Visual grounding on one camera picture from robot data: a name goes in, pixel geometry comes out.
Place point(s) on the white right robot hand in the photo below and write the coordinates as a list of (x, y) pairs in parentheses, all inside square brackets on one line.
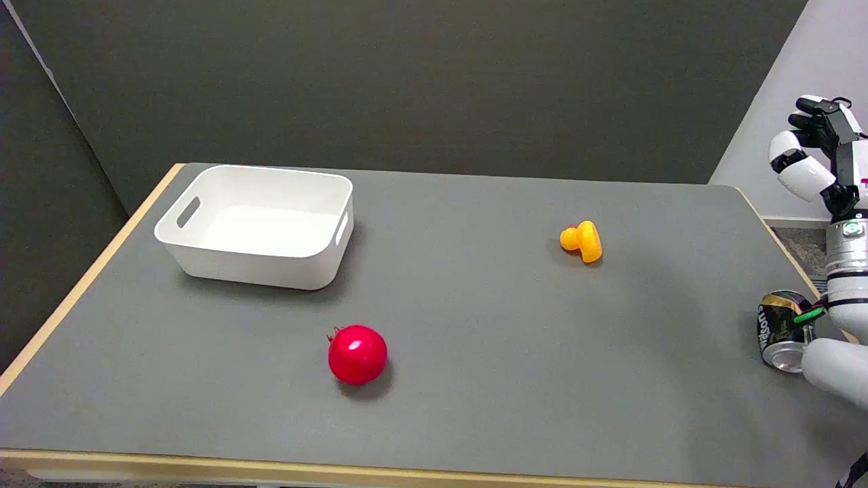
[(807, 175)]

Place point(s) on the yellow rubber duck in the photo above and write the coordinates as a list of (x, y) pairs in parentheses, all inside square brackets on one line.
[(583, 240)]

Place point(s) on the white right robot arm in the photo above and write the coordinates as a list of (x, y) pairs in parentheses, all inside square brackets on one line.
[(847, 285)]

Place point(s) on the black and gold can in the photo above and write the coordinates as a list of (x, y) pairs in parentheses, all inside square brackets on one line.
[(781, 329)]

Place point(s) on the red pomegranate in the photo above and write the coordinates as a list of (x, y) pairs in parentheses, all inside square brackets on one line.
[(357, 354)]

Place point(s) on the white plastic bin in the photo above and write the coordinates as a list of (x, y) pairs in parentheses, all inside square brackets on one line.
[(261, 227)]

